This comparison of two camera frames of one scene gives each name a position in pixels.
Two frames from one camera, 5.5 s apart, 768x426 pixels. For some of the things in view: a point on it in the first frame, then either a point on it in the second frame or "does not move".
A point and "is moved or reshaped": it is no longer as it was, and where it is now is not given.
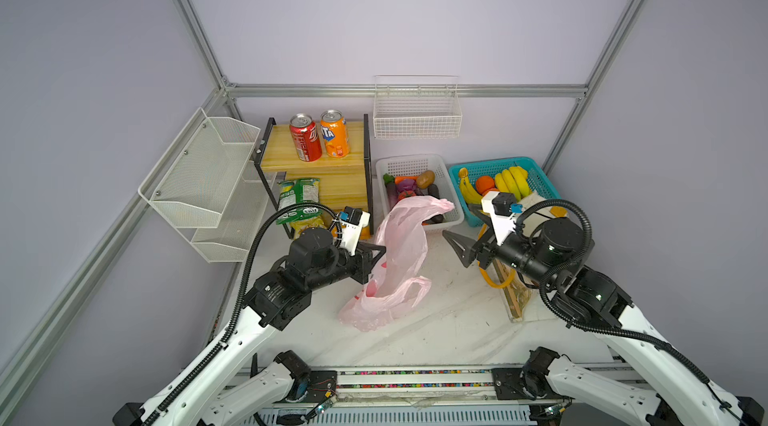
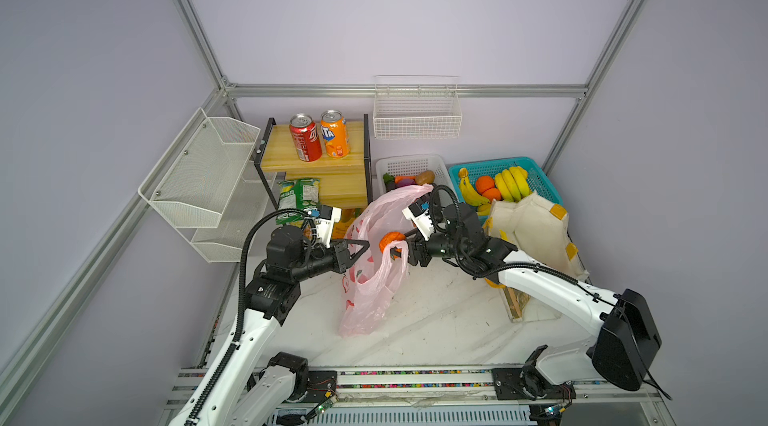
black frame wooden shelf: [344, 182] does not move
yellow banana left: [468, 191] does not move
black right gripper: [464, 248] to [416, 249]
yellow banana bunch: [513, 180] does not move
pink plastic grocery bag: [401, 230] is moved or reshaped
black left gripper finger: [371, 253] to [345, 259]
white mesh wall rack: [209, 186] does not move
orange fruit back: [485, 184] does not move
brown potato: [425, 178] does not move
